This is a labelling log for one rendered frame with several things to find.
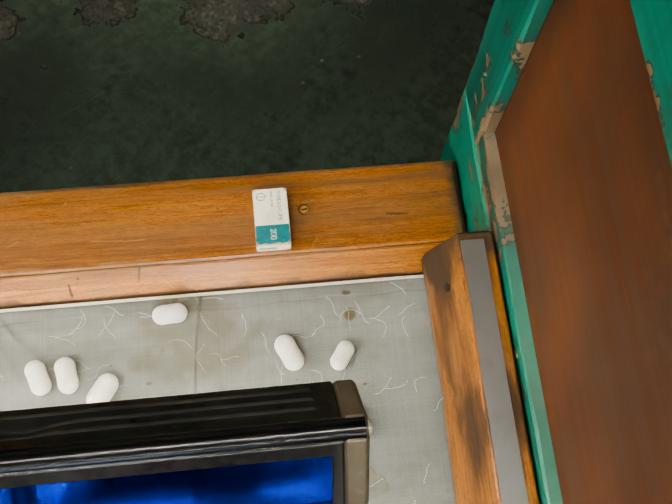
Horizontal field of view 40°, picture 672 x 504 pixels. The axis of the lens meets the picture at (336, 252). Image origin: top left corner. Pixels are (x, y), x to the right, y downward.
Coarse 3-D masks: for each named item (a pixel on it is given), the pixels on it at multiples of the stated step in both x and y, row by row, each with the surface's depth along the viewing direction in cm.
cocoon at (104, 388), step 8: (104, 376) 88; (112, 376) 88; (96, 384) 88; (104, 384) 88; (112, 384) 88; (88, 392) 88; (96, 392) 87; (104, 392) 87; (112, 392) 88; (88, 400) 87; (96, 400) 87; (104, 400) 87
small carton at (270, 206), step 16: (256, 192) 93; (272, 192) 93; (256, 208) 92; (272, 208) 92; (256, 224) 92; (272, 224) 92; (288, 224) 92; (256, 240) 91; (272, 240) 91; (288, 240) 91
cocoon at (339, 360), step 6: (342, 342) 91; (348, 342) 91; (336, 348) 91; (342, 348) 90; (348, 348) 90; (354, 348) 91; (336, 354) 90; (342, 354) 90; (348, 354) 90; (330, 360) 90; (336, 360) 90; (342, 360) 90; (348, 360) 90; (336, 366) 90; (342, 366) 90
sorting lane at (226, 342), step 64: (0, 320) 91; (64, 320) 92; (128, 320) 92; (192, 320) 92; (256, 320) 93; (320, 320) 93; (384, 320) 93; (0, 384) 89; (128, 384) 90; (192, 384) 90; (256, 384) 90; (384, 384) 91; (384, 448) 89
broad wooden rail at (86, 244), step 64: (64, 192) 94; (128, 192) 94; (192, 192) 95; (320, 192) 95; (384, 192) 96; (448, 192) 96; (0, 256) 91; (64, 256) 91; (128, 256) 92; (192, 256) 92; (256, 256) 93; (320, 256) 93; (384, 256) 94
